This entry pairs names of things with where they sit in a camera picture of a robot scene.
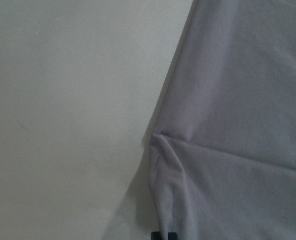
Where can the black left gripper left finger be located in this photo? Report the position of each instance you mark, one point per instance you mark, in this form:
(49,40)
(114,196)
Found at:
(155,235)

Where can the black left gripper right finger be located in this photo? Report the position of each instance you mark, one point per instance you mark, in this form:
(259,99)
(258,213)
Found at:
(172,236)

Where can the dark brown t-shirt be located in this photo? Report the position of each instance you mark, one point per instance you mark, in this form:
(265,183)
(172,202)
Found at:
(223,149)

